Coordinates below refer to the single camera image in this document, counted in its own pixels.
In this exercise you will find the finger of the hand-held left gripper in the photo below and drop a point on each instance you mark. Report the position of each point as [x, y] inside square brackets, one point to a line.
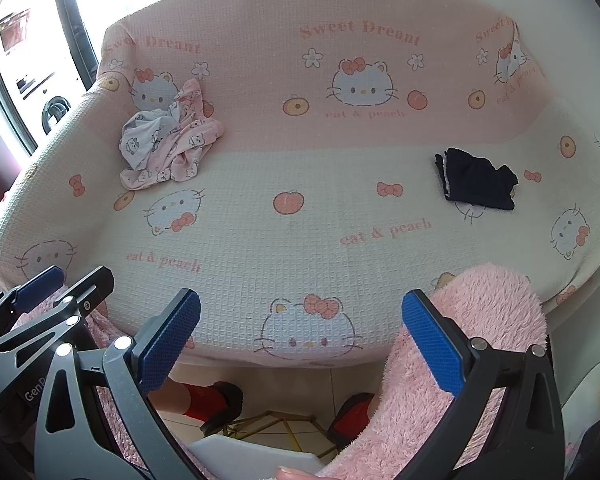
[40, 282]
[87, 287]

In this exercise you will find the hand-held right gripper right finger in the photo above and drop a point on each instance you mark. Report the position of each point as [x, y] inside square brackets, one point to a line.
[432, 345]

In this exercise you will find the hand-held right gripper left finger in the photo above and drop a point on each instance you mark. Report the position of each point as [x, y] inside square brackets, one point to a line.
[172, 345]

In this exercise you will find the white printed pants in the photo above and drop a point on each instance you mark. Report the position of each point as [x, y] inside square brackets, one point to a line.
[140, 140]

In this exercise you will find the pink printed pajama garment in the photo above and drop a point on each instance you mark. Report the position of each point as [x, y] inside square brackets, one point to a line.
[200, 140]

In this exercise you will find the person's right hand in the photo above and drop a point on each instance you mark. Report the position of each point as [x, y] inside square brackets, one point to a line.
[297, 474]

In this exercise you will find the red sock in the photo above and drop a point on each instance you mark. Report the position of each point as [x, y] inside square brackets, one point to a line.
[360, 407]
[200, 400]

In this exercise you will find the black slipper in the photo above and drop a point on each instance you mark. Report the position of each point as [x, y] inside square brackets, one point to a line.
[230, 400]
[340, 430]

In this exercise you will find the white board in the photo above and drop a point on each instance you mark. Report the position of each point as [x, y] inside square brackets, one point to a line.
[250, 452]

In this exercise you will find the dark navy garment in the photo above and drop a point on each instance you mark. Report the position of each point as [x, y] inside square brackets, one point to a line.
[480, 180]

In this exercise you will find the washing machine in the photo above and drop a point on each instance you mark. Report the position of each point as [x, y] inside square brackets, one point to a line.
[55, 110]

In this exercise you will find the black window frame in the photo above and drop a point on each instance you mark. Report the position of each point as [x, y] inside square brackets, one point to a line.
[77, 20]

